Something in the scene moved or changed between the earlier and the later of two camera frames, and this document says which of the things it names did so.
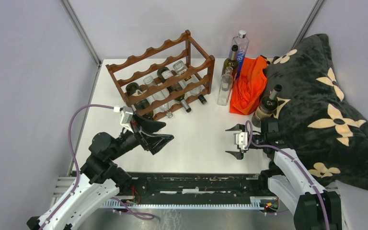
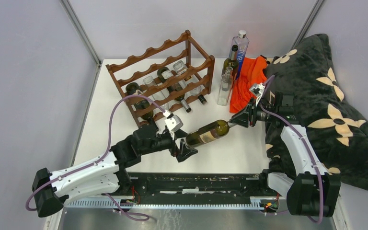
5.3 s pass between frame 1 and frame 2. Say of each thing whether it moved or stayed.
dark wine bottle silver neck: stayed
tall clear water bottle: stayed
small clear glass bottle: stayed
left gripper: moved
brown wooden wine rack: stayed
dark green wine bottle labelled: stayed
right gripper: moved
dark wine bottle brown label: moved
